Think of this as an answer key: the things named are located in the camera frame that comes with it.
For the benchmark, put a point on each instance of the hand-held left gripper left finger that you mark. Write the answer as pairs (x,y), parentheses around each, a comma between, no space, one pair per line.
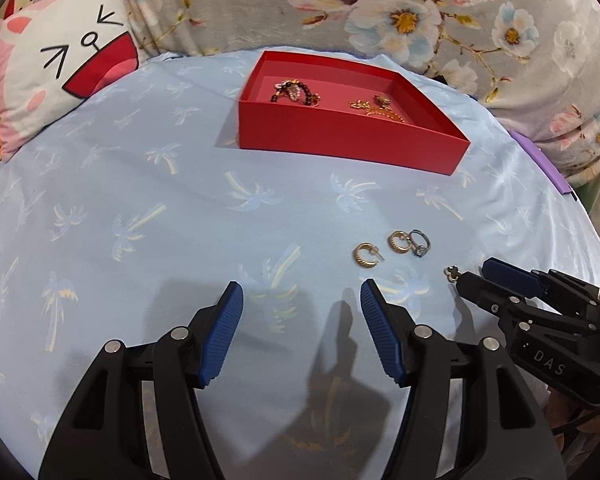
(222,335)

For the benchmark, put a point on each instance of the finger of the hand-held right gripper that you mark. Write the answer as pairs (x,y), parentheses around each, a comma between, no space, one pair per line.
(510,276)
(490,295)

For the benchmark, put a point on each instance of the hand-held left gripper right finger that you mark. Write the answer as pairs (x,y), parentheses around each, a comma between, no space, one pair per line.
(382,335)

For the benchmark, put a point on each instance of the red cardboard box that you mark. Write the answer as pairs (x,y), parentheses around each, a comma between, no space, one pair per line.
(350,140)

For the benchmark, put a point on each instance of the person's right hand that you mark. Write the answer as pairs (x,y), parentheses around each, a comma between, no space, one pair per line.
(580,422)

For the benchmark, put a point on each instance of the gold hoop earring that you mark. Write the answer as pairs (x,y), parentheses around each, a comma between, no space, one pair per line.
(396,242)
(361,259)

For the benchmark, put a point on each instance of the pale green cloth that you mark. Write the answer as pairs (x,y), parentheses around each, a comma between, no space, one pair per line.
(597,200)

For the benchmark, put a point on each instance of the purple flat object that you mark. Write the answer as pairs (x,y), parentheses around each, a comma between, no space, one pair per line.
(545,160)

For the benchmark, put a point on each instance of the grey floral blanket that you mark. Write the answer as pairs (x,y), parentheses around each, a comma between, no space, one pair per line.
(380,10)

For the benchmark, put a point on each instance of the cat face pillow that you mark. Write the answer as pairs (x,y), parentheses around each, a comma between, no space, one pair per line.
(45,70)

